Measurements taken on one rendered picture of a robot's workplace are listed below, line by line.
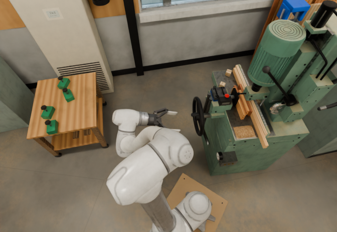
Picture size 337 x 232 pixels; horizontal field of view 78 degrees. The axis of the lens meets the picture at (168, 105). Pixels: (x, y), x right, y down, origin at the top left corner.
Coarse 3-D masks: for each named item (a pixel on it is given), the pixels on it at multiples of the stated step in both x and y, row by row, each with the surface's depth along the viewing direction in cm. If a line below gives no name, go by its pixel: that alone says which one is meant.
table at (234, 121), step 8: (216, 72) 163; (224, 72) 163; (232, 72) 163; (216, 80) 159; (224, 80) 159; (232, 80) 159; (232, 88) 154; (224, 112) 145; (232, 112) 142; (232, 120) 139; (240, 120) 139; (248, 120) 139; (232, 128) 135; (232, 136) 134; (256, 136) 132
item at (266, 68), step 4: (264, 68) 95; (268, 68) 94; (264, 72) 96; (268, 72) 96; (272, 76) 100; (276, 80) 103; (276, 84) 106; (280, 88) 109; (284, 92) 112; (284, 96) 121; (288, 96) 117; (292, 96) 119; (284, 100) 121; (288, 100) 118; (292, 100) 117; (296, 100) 118; (288, 104) 120; (292, 104) 120
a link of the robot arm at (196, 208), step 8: (192, 192) 117; (200, 192) 116; (184, 200) 117; (192, 200) 111; (200, 200) 112; (208, 200) 114; (184, 208) 113; (192, 208) 109; (200, 208) 109; (208, 208) 110; (184, 216) 111; (192, 216) 109; (200, 216) 109; (208, 216) 112; (192, 224) 110; (200, 224) 113
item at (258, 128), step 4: (236, 72) 158; (236, 76) 157; (236, 80) 158; (240, 80) 153; (244, 88) 149; (252, 108) 139; (252, 112) 137; (252, 116) 137; (252, 120) 138; (256, 120) 134; (256, 124) 133; (256, 128) 133; (260, 128) 131; (260, 132) 129; (260, 136) 129; (264, 136) 128; (260, 140) 129; (264, 140) 126; (264, 144) 125
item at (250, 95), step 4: (248, 88) 132; (260, 88) 132; (264, 88) 132; (244, 92) 136; (248, 92) 131; (252, 92) 130; (256, 92) 130; (260, 92) 130; (264, 92) 130; (268, 92) 131; (248, 96) 132; (252, 96) 132; (256, 96) 133; (260, 96) 133
